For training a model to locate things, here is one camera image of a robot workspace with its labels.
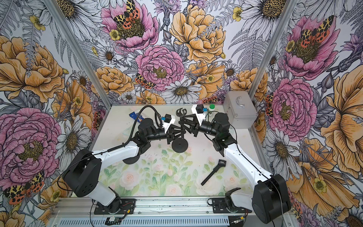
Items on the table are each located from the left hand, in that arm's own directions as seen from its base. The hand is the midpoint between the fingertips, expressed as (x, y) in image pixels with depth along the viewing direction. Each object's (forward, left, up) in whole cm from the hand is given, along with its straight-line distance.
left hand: (184, 132), depth 76 cm
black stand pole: (-8, -23, -22) cm, 33 cm away
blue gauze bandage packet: (+31, +39, -21) cm, 55 cm away
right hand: (+1, +2, +8) cm, 8 cm away
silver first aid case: (+27, -39, -8) cm, 48 cm away
